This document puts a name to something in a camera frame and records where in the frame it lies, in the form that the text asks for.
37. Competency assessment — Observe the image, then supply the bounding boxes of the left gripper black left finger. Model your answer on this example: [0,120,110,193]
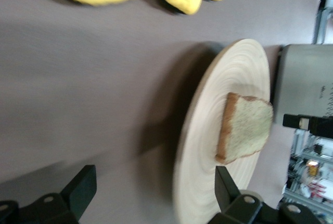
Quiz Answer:
[0,165,97,224]

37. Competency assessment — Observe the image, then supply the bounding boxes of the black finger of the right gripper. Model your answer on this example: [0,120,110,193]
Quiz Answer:
[283,114,333,140]

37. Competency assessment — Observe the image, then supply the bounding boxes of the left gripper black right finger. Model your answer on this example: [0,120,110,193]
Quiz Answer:
[210,166,328,224]

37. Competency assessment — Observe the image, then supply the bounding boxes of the round wooden plate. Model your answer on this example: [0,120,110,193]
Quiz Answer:
[173,38,271,224]

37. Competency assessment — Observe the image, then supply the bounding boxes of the slice of bread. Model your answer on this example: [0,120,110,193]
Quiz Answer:
[215,92,274,164]

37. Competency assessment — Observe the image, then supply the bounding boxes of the chrome two-slot toaster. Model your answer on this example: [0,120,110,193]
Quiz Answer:
[273,43,333,126]

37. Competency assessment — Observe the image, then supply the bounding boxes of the cluttered metal shelf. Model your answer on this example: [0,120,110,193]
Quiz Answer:
[283,130,333,210]

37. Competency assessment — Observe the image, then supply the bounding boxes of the aluminium frame post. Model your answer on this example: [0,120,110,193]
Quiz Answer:
[312,0,333,45]

